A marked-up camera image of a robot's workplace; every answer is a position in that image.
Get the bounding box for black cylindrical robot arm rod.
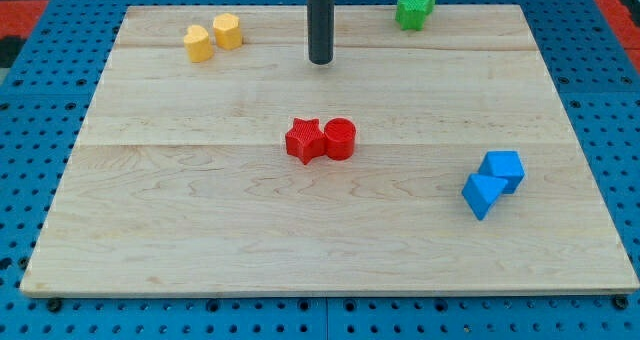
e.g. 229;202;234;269
307;0;335;65

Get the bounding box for red star block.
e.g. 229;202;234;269
285;118;326;165

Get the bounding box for red cylinder block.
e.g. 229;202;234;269
324;118;356;160

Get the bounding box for light wooden board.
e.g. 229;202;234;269
21;5;639;298

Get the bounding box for yellow hexagon block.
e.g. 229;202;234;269
212;13;243;50

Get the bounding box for blue triangular prism block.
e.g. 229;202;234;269
461;173;508;221

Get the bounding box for yellow heart block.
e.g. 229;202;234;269
183;25;214;63

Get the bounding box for green star block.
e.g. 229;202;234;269
395;0;429;31

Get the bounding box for blue cube block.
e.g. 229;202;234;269
478;150;525;194

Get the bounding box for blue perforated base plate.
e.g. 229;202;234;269
1;0;639;339

